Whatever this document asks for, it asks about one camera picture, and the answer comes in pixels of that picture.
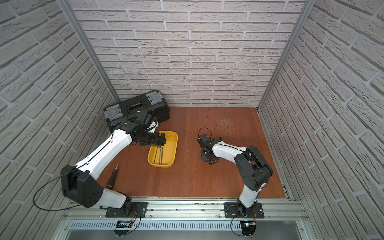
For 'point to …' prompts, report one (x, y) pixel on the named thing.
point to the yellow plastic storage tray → (164, 156)
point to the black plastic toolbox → (123, 112)
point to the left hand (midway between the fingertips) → (161, 139)
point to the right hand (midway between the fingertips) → (210, 156)
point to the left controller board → (122, 227)
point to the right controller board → (248, 227)
